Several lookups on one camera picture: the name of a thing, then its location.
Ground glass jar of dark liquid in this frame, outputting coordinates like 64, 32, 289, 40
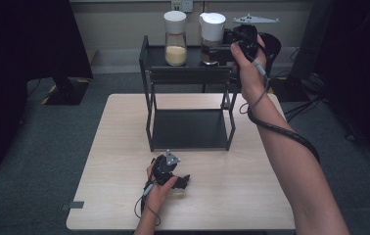
199, 12, 227, 66

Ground left hand-held gripper cable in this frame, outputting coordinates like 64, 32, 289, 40
133, 179, 162, 228

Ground dark curtain with stand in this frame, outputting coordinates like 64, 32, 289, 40
299, 0, 370, 172

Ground black stand base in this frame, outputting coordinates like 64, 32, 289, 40
44, 76, 91, 107

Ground grey tape marker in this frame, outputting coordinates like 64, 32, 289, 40
60, 201, 85, 213

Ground black floor cables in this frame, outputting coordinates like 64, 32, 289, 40
283, 45, 326, 123

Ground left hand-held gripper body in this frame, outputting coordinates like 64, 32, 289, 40
151, 149, 182, 187

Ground hand-held gripper cable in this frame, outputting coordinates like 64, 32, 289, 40
239, 58, 321, 165
133, 179, 162, 228

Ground white wall outlet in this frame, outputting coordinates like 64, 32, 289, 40
170, 0, 195, 14

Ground person's left hand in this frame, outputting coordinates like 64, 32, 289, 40
144, 161, 179, 213

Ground right hand-held gripper cable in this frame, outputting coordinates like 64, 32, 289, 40
239, 58, 321, 165

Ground black curtain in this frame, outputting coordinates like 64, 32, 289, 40
0, 0, 95, 180

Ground person's right hand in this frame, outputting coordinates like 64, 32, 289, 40
230, 33, 272, 103

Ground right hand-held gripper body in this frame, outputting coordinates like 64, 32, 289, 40
222, 13, 281, 63

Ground black two-tier metal rack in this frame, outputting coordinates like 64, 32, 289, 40
138, 34, 240, 153

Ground black rounded object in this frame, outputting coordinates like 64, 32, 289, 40
258, 31, 283, 78

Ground glass jar of yellow grains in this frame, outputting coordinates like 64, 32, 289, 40
162, 10, 188, 68

